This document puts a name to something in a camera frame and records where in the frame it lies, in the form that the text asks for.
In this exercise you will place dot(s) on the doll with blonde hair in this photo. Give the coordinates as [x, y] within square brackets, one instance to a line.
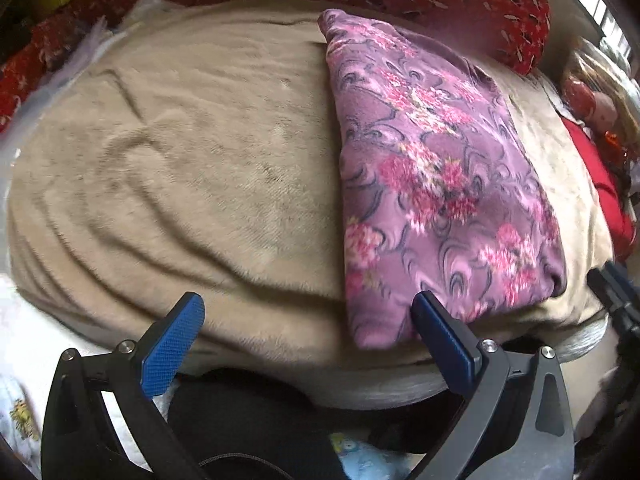
[600, 94]

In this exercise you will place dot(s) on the red cloth beside bed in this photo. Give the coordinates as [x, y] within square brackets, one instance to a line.
[620, 225]

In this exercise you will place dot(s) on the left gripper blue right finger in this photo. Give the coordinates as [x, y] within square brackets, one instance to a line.
[515, 419]

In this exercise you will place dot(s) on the purple floral garment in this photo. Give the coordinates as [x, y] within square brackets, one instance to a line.
[438, 192]

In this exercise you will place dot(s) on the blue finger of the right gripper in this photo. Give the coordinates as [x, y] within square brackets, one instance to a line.
[625, 319]
[618, 281]

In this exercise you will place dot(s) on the beige fleece blanket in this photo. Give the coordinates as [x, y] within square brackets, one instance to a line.
[201, 153]

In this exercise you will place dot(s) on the light blue printed cloth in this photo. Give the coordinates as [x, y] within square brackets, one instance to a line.
[362, 461]

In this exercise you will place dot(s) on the black garment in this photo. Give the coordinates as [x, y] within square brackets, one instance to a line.
[238, 424]

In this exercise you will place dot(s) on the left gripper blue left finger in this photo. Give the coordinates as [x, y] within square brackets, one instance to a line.
[79, 440]

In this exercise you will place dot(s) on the white printed cloth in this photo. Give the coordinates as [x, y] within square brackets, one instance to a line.
[19, 426]

